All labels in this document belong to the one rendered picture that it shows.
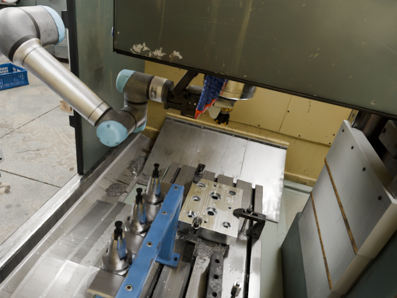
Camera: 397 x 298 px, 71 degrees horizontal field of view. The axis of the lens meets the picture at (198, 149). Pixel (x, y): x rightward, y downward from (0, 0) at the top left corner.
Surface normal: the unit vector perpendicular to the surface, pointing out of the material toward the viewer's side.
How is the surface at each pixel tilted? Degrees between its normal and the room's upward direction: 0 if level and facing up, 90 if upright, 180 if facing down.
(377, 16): 90
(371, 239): 90
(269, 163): 24
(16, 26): 35
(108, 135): 90
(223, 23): 90
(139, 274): 0
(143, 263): 0
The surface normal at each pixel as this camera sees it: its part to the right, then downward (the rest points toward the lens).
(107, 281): 0.17, -0.84
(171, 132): 0.07, -0.58
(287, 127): -0.22, 0.48
